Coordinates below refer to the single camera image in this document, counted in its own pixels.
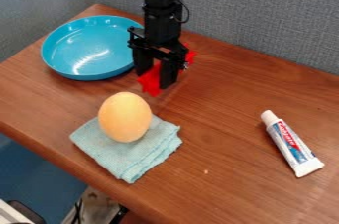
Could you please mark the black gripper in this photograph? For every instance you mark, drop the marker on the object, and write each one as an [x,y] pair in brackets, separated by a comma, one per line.
[156,41]

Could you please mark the red rectangular block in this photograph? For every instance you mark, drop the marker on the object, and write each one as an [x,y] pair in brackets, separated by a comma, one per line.
[148,79]

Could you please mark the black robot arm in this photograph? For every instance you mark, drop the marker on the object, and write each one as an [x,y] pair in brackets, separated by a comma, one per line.
[157,40]

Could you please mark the blue plate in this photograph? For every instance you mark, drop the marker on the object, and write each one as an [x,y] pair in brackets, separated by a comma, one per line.
[86,49]

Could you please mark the orange egg-shaped object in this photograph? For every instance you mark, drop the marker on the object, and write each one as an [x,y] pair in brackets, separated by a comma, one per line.
[124,117]

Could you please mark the grey object under table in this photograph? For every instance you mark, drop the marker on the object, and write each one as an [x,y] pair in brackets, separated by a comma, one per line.
[98,207]

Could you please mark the light blue folded cloth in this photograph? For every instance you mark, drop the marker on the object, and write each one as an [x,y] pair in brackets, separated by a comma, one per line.
[128,160]

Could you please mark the white toothpaste tube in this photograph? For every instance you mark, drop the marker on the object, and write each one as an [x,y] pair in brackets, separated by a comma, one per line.
[297,155]

